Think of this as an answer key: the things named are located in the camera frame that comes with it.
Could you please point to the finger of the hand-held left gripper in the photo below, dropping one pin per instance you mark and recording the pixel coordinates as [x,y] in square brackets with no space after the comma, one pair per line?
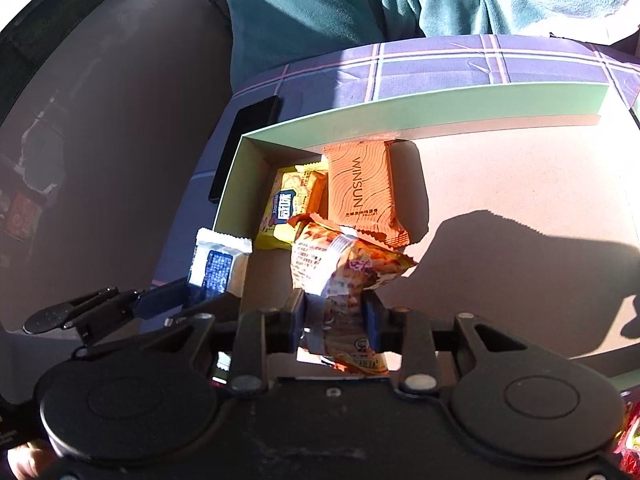
[160,300]
[215,305]

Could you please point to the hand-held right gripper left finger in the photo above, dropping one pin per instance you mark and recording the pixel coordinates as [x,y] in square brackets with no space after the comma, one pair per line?
[298,321]

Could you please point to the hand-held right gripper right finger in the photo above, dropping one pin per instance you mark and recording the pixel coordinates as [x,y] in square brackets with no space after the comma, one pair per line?
[372,322]

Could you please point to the white packet with blue label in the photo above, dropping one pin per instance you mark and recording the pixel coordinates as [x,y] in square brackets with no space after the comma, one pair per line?
[220,260]

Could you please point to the orange peanut snack packet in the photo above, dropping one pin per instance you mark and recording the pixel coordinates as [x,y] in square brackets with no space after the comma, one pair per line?
[340,265]

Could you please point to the light green cardboard box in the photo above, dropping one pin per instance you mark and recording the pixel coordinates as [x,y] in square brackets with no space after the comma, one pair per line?
[450,115]

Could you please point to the person's right hand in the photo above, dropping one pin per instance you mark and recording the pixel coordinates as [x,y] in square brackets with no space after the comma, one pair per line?
[27,465]

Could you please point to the small yellow biscuit packet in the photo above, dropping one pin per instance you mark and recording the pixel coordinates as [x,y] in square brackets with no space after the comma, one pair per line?
[290,200]

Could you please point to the orange wavy-line snack packet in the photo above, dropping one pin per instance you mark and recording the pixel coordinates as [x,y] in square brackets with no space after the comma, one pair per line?
[362,190]

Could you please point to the red printed package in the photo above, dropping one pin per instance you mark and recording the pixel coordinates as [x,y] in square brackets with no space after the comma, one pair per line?
[20,215]

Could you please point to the black phone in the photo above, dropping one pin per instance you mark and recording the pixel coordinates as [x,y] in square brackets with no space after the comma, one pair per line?
[247,140]

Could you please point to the red shiny snack packet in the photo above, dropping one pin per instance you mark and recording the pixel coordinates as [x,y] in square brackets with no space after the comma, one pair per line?
[631,440]

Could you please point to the person's teal fleece pants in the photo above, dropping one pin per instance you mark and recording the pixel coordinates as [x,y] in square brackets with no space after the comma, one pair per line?
[325,5]

